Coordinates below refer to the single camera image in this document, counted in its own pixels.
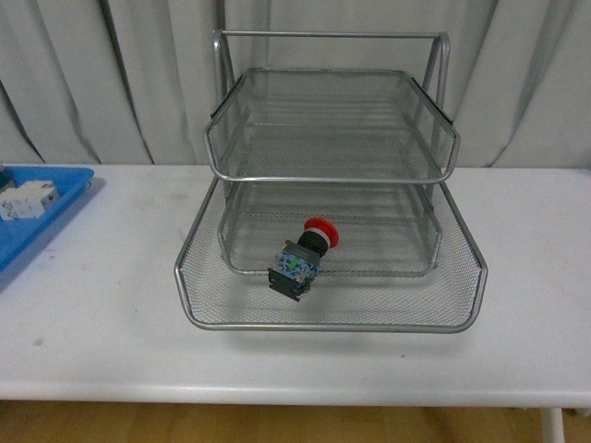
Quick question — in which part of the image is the blue plastic tray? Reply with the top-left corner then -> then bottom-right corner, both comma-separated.
1,166 -> 94,288

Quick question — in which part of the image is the white table leg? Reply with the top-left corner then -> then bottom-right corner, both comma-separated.
540,408 -> 565,443

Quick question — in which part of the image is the red emergency stop button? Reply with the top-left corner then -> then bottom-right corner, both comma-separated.
268,217 -> 340,302

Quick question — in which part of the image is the silver mesh three-tier rack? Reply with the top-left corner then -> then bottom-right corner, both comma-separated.
175,30 -> 488,334

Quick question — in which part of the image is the white circuit breaker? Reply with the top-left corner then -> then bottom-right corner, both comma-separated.
1,180 -> 60,221

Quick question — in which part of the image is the white curtain backdrop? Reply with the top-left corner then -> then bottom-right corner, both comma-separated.
1,1 -> 590,168

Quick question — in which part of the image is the green knife switch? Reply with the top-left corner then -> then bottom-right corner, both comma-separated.
0,164 -> 11,192

